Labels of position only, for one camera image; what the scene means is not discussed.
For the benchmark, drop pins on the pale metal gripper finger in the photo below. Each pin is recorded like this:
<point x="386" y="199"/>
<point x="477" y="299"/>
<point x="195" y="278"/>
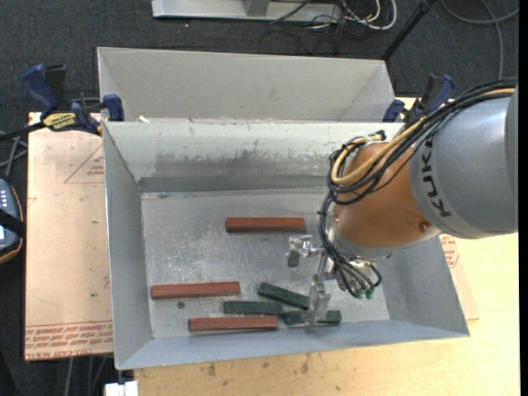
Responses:
<point x="298" y="247"/>
<point x="317" y="303"/>

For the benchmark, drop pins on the dark green flat block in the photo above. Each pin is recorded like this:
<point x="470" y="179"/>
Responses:
<point x="251" y="307"/>
<point x="282" y="295"/>
<point x="335" y="317"/>

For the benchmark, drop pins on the red-brown flat block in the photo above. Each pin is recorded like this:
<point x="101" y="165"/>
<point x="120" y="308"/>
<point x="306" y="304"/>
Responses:
<point x="231" y="323"/>
<point x="264" y="224"/>
<point x="194" y="290"/>

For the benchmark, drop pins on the grey metal bin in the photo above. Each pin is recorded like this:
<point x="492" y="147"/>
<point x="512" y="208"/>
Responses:
<point x="214" y="254"/>

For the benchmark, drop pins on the brown cardboard board, red print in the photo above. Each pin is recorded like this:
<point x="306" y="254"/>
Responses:
<point x="66" y="221"/>

